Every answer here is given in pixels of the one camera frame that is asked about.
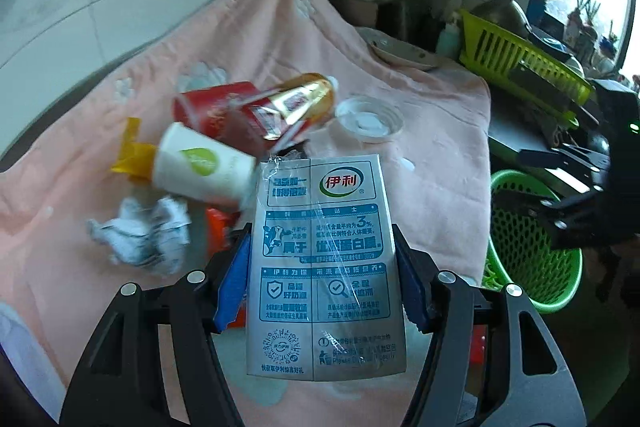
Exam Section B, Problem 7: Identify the yellow wrapper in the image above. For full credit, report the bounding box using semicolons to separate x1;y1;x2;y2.
111;117;161;182

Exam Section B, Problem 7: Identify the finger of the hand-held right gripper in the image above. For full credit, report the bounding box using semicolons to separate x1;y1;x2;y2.
519;144;612;178
540;187;618;250

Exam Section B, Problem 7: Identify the red paper cup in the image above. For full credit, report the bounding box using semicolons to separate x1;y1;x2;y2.
172;81;281;158

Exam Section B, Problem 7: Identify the gold foil wrapper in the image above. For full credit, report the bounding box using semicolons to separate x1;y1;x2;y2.
240;73;340;142

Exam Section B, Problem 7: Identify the white paper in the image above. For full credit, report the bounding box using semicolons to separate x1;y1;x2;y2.
86;196;193;278

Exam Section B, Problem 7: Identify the white ceramic bowl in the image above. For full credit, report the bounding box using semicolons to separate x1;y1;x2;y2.
357;27;443;72

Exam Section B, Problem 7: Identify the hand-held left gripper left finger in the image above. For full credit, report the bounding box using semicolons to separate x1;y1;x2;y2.
60;223;253;427

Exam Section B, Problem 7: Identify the potted plant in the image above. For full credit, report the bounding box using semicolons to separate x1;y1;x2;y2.
565;0;601;42

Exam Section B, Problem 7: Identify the white paper cup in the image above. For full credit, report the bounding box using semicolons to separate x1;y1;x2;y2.
151;122;258;208

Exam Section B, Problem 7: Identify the dark knife block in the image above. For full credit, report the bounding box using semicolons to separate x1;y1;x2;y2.
377;0;446;48

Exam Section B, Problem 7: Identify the yellow-green dish rack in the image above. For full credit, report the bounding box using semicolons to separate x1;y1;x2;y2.
459;9;596;118

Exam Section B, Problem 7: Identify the teal bottle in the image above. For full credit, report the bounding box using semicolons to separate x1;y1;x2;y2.
437;14;463;58

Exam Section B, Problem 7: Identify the metal bowl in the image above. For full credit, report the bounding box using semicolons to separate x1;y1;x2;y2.
470;0;531;38

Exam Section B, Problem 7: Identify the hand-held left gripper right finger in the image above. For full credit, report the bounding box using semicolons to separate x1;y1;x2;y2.
391;223;587;427

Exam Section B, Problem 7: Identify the white plastic lid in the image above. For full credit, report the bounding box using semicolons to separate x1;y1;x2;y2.
334;95;405;144

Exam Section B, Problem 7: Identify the green plastic basket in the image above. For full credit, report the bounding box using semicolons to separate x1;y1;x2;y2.
481;169;585;314

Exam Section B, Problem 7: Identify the pink blanket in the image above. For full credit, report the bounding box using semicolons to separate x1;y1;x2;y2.
0;0;493;427

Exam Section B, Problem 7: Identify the large cleaver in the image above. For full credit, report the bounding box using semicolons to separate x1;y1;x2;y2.
507;59;601;128

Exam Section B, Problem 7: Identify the silver milk carton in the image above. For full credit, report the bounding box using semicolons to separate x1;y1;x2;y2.
246;153;408;383

